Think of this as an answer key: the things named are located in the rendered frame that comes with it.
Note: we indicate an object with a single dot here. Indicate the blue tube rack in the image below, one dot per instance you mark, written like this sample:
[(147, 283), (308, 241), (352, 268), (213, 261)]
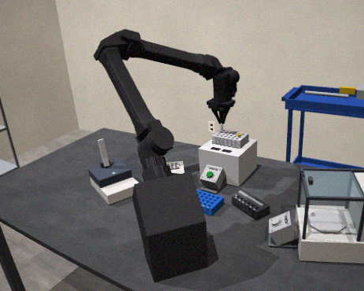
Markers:
[(210, 203)]

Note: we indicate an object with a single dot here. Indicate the white block with round holes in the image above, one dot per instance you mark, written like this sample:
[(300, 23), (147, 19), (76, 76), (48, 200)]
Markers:
[(227, 159), (176, 167)]

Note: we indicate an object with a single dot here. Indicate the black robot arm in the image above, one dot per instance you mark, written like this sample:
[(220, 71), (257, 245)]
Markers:
[(153, 139)]

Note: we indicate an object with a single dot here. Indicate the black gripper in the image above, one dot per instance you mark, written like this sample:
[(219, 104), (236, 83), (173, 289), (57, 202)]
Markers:
[(219, 103)]

